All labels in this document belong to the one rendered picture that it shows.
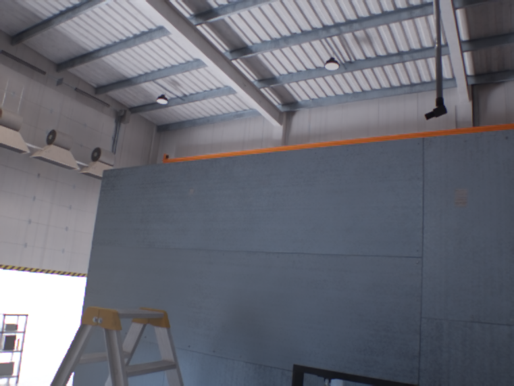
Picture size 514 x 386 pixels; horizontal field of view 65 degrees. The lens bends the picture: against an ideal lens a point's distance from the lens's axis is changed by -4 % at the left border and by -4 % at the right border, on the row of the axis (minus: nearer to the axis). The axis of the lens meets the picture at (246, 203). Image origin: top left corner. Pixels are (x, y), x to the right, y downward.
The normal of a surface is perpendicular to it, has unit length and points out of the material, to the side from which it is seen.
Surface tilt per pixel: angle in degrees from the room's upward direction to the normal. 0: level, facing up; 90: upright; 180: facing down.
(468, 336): 90
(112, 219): 90
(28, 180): 90
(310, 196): 90
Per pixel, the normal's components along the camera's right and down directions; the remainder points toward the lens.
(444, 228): -0.52, -0.22
